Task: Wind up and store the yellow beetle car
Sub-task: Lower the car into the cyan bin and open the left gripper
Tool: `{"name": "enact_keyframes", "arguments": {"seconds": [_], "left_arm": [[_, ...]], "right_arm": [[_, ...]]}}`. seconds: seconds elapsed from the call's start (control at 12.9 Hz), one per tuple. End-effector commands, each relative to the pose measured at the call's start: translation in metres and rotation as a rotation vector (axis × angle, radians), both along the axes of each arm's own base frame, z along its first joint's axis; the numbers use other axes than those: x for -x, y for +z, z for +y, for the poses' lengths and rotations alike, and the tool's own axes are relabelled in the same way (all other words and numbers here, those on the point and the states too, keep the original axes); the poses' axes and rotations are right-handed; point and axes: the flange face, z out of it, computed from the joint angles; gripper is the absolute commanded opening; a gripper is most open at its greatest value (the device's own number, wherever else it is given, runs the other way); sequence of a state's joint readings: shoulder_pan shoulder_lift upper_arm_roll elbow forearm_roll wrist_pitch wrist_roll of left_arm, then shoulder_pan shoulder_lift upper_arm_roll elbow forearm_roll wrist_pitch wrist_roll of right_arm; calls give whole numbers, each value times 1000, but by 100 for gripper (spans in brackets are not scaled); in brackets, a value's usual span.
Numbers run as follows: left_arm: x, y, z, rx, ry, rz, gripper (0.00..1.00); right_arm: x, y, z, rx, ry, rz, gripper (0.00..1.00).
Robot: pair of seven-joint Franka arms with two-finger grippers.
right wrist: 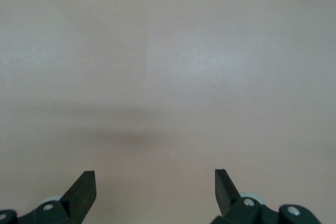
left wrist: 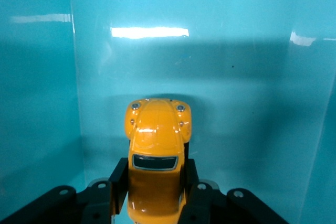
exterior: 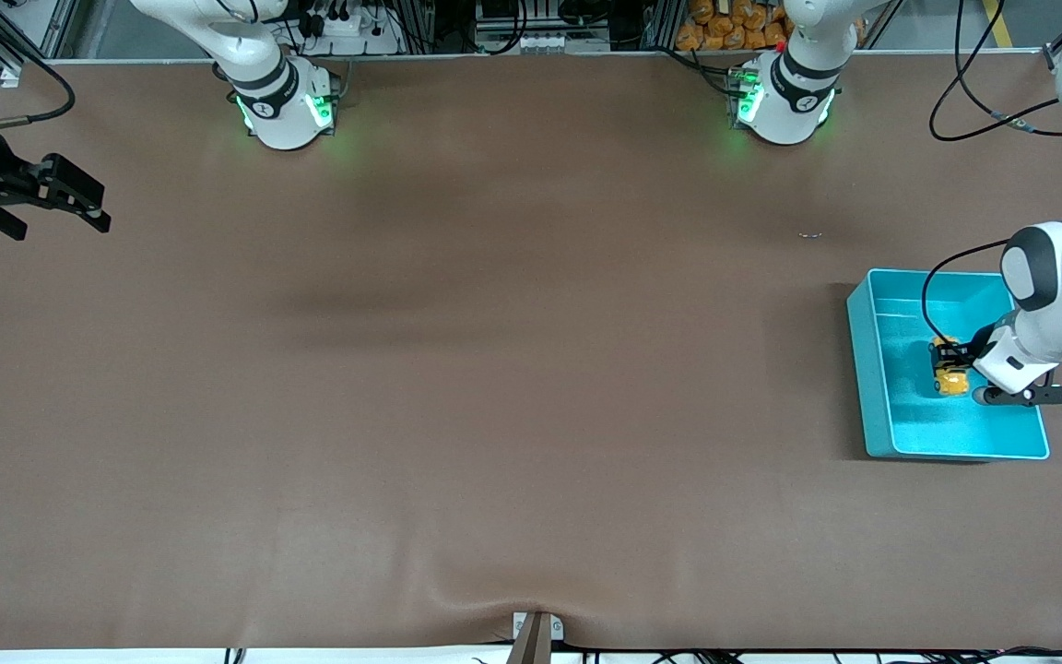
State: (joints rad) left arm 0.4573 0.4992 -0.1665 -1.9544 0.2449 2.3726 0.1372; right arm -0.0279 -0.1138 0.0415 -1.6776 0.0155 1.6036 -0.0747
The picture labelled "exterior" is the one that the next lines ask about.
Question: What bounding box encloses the yellow beetle toy car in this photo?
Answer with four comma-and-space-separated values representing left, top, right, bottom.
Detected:
933, 335, 971, 398

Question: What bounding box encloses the turquoise plastic bin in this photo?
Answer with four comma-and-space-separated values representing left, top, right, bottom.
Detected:
846, 267, 1052, 462

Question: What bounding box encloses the white power strip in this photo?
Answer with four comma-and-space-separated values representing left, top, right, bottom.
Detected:
308, 9, 405, 54

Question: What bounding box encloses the orange snack pile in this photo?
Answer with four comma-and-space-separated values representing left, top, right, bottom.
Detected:
675, 0, 795, 53

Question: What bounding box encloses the brown table mat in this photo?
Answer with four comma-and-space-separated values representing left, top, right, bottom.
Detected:
0, 51, 1062, 652

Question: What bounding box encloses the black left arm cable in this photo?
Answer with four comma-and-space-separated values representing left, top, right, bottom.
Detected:
921, 0, 1062, 347

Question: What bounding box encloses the metal table edge bracket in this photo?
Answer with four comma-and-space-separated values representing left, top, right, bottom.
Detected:
511, 611, 566, 664

